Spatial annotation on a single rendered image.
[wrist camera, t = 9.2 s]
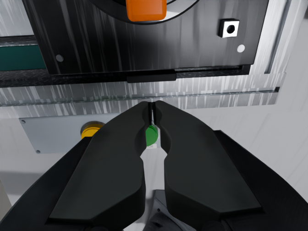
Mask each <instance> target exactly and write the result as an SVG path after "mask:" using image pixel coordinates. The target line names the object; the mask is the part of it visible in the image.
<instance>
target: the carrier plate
mask: <svg viewBox="0 0 308 231"><path fill-rule="evenodd" d="M22 2H23V5H24V8H25V11H26V13H27V16H28V19H29V22H30V25H31V27H32V30H33V33H34V36H35V38H36V41H37V44H38V47H39V50H40V53H41V55H42V58H43V60H44V64H45V66H46V69H47V72H48V74H49V75H50V76H54V75H72V74H90V73H107V72H132V71H150V70H168V69H186V68H203V67H221V66H246V65H253V64H254V62H255V58H256V54H257V50H258V46H259V41H260V37H261V33H262V29H263V25H264V20H265V16H266V12H267V8H268V4H269V0H200V1H199V2H198V3H196V4H195V5H194V6H193V7H192V8H191V9H189V10H188V11H186V12H185V13H183V14H182V15H180V16H178V17H176V18H174V19H172V20H170V21H167V22H164V23H159V24H154V25H136V24H130V23H126V22H123V21H120V20H117V19H115V18H113V17H111V16H109V15H107V14H106V13H104V12H103V11H101V10H100V9H99V8H97V7H96V6H95V5H94V4H92V3H91V2H90V1H89V0H22ZM229 19H237V20H240V22H239V28H238V33H237V37H234V38H221V37H219V33H220V23H221V20H229Z"/></svg>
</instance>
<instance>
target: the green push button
mask: <svg viewBox="0 0 308 231"><path fill-rule="evenodd" d="M157 139H158V129H157V127H156V126H155V125H154V124H153V123H152V125H149V127H148V128H147V130H146V143H147V146H150V145H152V144H154V143H155V142H156V141H157Z"/></svg>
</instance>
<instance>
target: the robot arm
mask: <svg viewBox="0 0 308 231"><path fill-rule="evenodd" d="M152 113H153V118H154V125H156V126H157V127H158V128H159V129H160V145H161V148H162V149H163V150H164V151H165V152H166V153H167V156H166V157H165V159H164V183H165V198H166V206H167V210H168V212H169V213H170V215H172V216H173V217H175V218H176V219H178V220H180V221H182V222H184V223H185V224H187V225H189V226H191V227H192V228H194V229H195V230H196V231H308V203H307V202H306V200H305V199H304V198H303V197H302V196H301V195H300V194H299V193H298V192H297V191H296V190H295V189H294V188H293V187H292V186H291V185H290V184H289V183H288V182H287V181H285V180H284V179H283V178H282V177H281V176H280V175H279V174H277V173H276V172H275V171H274V170H272V169H271V168H270V167H268V166H267V165H266V164H265V163H264V162H262V161H261V160H260V159H258V158H257V157H256V156H254V155H253V154H252V153H250V152H249V151H248V150H246V149H245V148H244V147H243V146H241V145H240V144H239V143H237V142H236V141H235V140H233V139H232V138H231V137H229V136H228V135H227V134H225V133H224V132H223V131H221V130H213V129H212V128H210V127H209V126H208V125H207V124H205V123H204V122H203V121H201V120H200V119H198V118H196V117H195V116H193V115H191V114H189V113H187V112H185V111H183V110H181V109H179V108H177V107H174V106H172V105H170V104H168V103H166V102H164V101H162V100H157V101H155V102H148V101H142V102H140V103H138V104H137V105H135V106H133V107H131V108H130V109H128V110H126V111H124V112H123V113H121V114H119V115H118V116H116V117H115V118H113V119H111V120H110V121H109V122H107V123H106V124H105V125H103V126H102V127H101V128H100V129H99V130H98V131H97V132H96V133H95V134H94V135H93V136H91V137H84V138H83V139H82V140H81V141H80V142H78V143H77V144H76V145H75V146H74V147H73V148H72V149H71V150H70V151H68V152H67V153H66V154H65V155H64V156H63V157H62V158H61V159H60V160H59V161H57V162H56V163H55V164H54V165H53V166H52V167H51V168H50V169H49V170H47V171H46V172H45V173H44V174H43V175H42V176H41V177H40V178H39V179H38V180H37V181H36V182H35V183H34V184H33V185H32V186H31V187H30V188H29V189H28V190H27V191H26V192H25V193H24V194H23V195H22V196H21V197H20V198H19V199H18V200H17V201H16V202H15V204H14V205H13V206H12V207H11V209H10V210H9V211H8V212H7V213H6V215H5V216H4V217H3V219H2V220H1V221H0V231H124V230H123V229H125V228H126V227H128V226H129V225H130V224H132V223H133V222H135V221H136V220H138V219H139V218H141V217H142V215H143V214H144V211H145V199H146V184H145V175H144V166H143V160H142V159H141V158H140V156H141V155H142V153H143V152H144V150H145V149H146V147H147V143H146V130H147V128H148V127H149V125H152ZM143 231H183V230H182V229H181V227H180V226H179V225H178V224H176V223H175V222H174V221H173V220H171V219H170V218H168V217H167V216H165V215H162V214H155V215H153V216H152V217H151V218H150V219H149V220H148V222H147V223H146V225H145V227H144V229H143Z"/></svg>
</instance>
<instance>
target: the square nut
mask: <svg viewBox="0 0 308 231"><path fill-rule="evenodd" d="M239 22H240V20H237V19H229V20H221V23H220V33H219V37H221V38H234V37H237V33H238V28H239ZM229 25H231V30H230V31H229V32H227V31H226V29H227V27H228V26H229Z"/></svg>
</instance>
